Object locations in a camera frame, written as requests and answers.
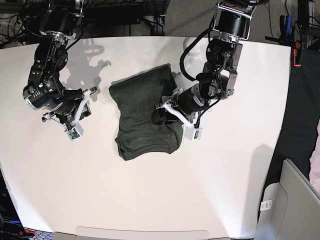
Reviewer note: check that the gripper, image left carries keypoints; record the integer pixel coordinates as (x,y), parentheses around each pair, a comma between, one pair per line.
(71,101)

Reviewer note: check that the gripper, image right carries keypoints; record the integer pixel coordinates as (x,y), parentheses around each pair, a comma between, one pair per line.
(206,92)

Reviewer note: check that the green long-sleeve T-shirt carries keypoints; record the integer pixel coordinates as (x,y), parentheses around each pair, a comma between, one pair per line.
(141,130)

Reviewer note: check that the black robot arm, image left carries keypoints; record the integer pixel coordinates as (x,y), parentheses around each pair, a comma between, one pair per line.
(44,89)

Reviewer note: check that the red clamp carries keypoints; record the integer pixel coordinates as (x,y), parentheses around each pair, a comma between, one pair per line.
(297,50)

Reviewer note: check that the dark grey cloth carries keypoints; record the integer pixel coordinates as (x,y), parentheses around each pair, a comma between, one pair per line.
(299,134)

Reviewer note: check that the white barcode label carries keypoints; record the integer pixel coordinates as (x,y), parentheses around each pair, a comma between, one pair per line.
(265,205)

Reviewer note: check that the black box with red logo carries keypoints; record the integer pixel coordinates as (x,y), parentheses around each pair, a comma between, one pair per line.
(11,227)

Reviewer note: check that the grey plastic bin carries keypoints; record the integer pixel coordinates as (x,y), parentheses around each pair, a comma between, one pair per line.
(295,211)

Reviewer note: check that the black table leg frame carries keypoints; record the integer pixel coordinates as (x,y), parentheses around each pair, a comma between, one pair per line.
(156,16)

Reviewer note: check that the blue handled tool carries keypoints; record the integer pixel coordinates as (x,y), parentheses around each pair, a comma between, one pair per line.
(288,25)

